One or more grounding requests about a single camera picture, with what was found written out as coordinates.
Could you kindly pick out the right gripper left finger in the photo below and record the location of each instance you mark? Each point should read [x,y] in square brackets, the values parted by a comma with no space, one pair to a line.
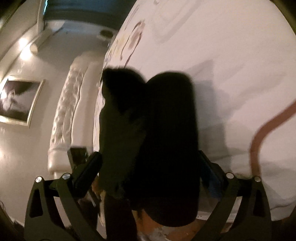
[43,221]

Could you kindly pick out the framed wall picture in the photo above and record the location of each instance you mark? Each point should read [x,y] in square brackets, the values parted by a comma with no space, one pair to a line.
[18,99]

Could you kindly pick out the white air conditioner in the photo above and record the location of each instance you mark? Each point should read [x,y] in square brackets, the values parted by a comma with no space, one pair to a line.
[37,43]

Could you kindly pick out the black pants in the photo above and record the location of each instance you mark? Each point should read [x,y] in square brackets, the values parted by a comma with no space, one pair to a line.
[149,142]

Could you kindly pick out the white tufted headboard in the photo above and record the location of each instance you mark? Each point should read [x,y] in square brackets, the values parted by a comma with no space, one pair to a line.
[76,121]

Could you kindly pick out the dark blue curtain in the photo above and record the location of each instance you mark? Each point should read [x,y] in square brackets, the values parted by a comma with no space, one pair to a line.
[107,13]

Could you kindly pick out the patterned white bed sheet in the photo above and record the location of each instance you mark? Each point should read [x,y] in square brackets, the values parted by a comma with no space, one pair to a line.
[240,56]

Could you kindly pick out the white bedside fan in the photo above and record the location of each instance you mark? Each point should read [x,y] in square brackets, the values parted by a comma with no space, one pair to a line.
[105,35]

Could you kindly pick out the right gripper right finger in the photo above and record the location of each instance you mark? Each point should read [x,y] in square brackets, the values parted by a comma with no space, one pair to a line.
[253,218]

